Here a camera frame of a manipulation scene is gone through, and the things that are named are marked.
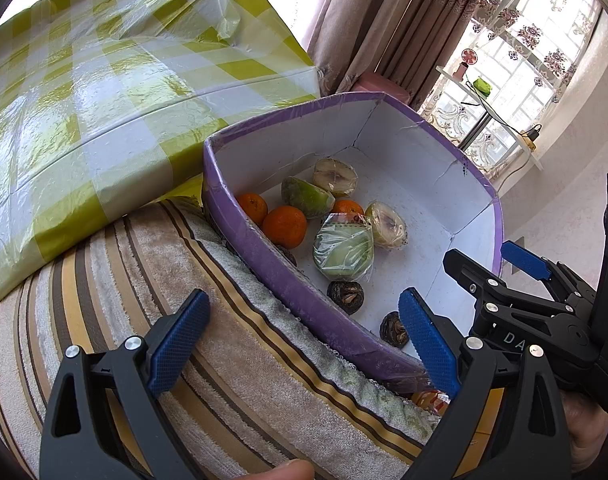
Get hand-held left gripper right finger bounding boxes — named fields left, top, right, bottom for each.
left=398, top=287, right=574, bottom=480

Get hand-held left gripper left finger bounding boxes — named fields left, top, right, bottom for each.
left=39, top=288, right=212, bottom=480

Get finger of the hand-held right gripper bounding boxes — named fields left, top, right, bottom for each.
left=443, top=248, right=574, bottom=333
left=501, top=241, right=597, bottom=311

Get plastic-wrapped pale fruit half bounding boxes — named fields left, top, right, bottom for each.
left=312, top=158, right=359, bottom=197
left=365, top=201, right=409, bottom=250

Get purple cardboard box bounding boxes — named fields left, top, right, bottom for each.
left=202, top=91, right=504, bottom=393

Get orange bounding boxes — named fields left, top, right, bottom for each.
left=235, top=192, right=269, bottom=226
left=331, top=199, right=365, bottom=217
left=262, top=205, right=309, bottom=250

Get plastic-wrapped green fruit half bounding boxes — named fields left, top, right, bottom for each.
left=281, top=176, right=335, bottom=220

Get person's right hand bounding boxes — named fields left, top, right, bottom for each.
left=558, top=390, right=608, bottom=476

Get person's left hand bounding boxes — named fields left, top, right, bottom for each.
left=246, top=459, right=315, bottom=480

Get striped plush blanket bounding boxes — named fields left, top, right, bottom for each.
left=0, top=195, right=447, bottom=480

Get orange packet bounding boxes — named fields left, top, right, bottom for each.
left=411, top=389, right=452, bottom=413

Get small white table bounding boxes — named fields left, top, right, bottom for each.
left=435, top=64, right=544, bottom=172

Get embroidered sheer curtain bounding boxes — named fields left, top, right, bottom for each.
left=419, top=0, right=602, bottom=181

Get pink stool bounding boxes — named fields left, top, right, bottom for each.
left=356, top=71, right=412, bottom=108

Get yellow checked plastic tablecloth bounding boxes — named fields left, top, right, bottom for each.
left=0, top=0, right=319, bottom=313

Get pink embroidered curtain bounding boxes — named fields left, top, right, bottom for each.
left=304, top=0, right=494, bottom=108

